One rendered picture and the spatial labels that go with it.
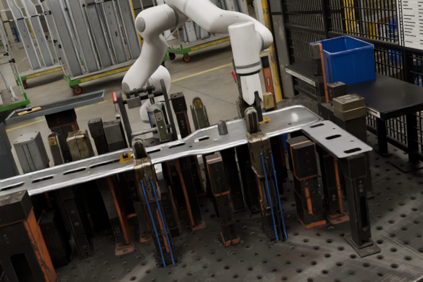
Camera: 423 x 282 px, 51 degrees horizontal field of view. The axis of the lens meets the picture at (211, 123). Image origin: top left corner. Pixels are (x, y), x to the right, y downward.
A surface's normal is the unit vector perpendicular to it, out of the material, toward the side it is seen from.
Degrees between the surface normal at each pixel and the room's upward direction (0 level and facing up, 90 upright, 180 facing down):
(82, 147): 90
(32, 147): 90
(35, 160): 90
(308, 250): 0
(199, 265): 0
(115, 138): 90
